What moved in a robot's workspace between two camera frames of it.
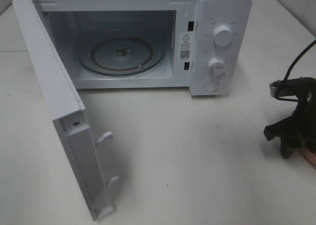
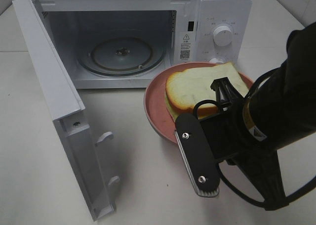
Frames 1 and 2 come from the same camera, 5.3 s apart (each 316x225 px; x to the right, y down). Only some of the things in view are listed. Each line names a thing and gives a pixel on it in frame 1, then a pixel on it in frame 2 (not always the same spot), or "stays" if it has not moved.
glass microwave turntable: [122, 56] stays
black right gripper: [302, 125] → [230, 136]
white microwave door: [67, 111] stays
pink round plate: [310, 157] → [156, 105]
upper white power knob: [222, 36] stays
